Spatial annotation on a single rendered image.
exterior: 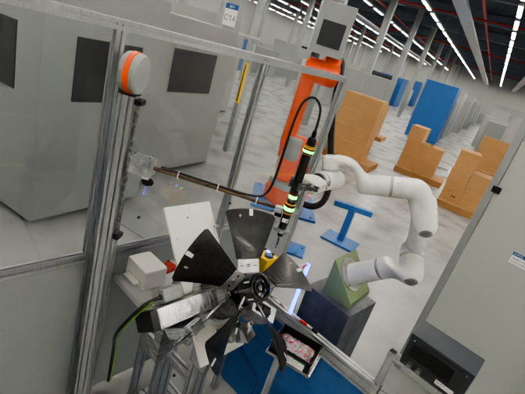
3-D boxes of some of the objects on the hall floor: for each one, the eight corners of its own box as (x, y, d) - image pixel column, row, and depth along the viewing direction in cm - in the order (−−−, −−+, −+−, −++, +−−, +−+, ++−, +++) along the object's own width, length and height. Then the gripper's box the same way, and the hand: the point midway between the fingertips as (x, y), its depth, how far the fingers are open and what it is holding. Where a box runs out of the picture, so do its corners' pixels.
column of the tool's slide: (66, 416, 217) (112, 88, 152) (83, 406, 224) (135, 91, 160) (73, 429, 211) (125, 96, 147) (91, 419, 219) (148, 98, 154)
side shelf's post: (126, 396, 237) (151, 282, 208) (133, 393, 240) (158, 281, 211) (130, 401, 235) (155, 287, 206) (136, 398, 238) (162, 284, 209)
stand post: (139, 427, 222) (180, 254, 181) (153, 419, 229) (196, 250, 188) (143, 433, 220) (187, 259, 179) (157, 424, 227) (201, 255, 185)
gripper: (306, 166, 173) (280, 167, 159) (337, 181, 163) (313, 185, 150) (301, 181, 175) (275, 184, 162) (331, 198, 166) (307, 203, 152)
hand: (296, 184), depth 157 cm, fingers closed on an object, 4 cm apart
